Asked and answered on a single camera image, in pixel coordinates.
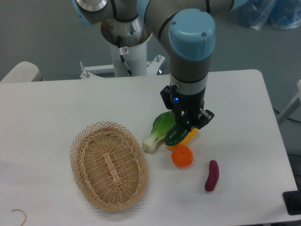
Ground white chair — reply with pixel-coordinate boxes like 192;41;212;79
0;61;44;84

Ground purple sweet potato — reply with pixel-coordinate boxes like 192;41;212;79
205;160;220;192

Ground green bok choy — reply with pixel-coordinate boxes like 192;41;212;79
142;111;174;153

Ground white table frame right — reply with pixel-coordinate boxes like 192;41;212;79
276;80;301;125

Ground tan rubber band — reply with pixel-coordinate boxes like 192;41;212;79
11;209;27;225

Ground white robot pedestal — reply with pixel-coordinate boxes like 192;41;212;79
80;17;165;79

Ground dark green cucumber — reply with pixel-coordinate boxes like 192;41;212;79
165;122;190;146

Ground yellow bell pepper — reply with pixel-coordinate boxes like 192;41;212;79
165;128;198;150

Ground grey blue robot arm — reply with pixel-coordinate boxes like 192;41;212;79
72;0;244;130

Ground blue plastic bags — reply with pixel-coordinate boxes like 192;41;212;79
234;0;301;30

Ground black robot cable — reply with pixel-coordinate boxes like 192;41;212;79
117;35;134;77

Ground orange tangerine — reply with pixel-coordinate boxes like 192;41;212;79
171;145;194;168

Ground black device at table edge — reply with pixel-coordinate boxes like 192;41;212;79
283;191;301;215

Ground woven wicker basket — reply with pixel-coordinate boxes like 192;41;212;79
70;121;149;212

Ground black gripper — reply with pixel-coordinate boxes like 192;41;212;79
160;85;214;132

